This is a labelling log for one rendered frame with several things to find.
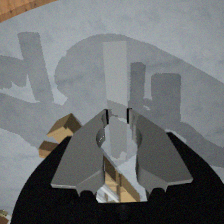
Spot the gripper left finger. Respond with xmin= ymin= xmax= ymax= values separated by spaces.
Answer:
xmin=10 ymin=109 xmax=109 ymax=224

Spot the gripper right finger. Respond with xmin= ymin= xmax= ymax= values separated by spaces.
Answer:
xmin=127 ymin=108 xmax=224 ymax=224

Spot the small wooden block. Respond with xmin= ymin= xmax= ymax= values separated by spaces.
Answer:
xmin=38 ymin=141 xmax=59 ymax=158

